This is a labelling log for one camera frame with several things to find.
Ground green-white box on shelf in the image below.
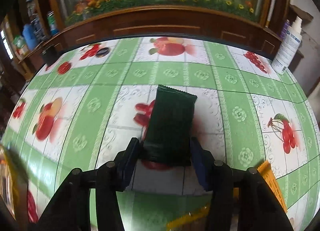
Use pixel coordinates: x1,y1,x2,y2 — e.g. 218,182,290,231
13,35,29,59

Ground fruit-pattern green tablecloth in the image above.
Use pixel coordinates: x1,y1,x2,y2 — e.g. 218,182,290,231
1,36,319,230

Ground dark green snack packet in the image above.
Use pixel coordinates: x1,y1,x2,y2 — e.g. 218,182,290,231
142,85,197,167

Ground blue jug on shelf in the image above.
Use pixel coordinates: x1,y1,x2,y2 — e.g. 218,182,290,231
22,24,39,51

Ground wooden cabinet with floral glass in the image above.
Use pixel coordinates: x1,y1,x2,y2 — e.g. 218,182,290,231
15,0,293,57

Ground purple bottles on shelf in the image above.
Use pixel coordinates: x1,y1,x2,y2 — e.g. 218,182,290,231
280,19,290,39

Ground orange snack bag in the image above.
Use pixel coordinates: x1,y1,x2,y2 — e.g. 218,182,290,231
166,161,292,230

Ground black cup on table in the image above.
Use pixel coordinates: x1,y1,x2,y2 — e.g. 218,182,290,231
41,45,59,67

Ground yellow-rimmed white tray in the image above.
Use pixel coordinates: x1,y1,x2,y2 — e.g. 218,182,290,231
1,144,28,221

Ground white spray bottle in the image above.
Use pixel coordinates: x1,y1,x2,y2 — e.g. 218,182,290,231
271,16,302,75

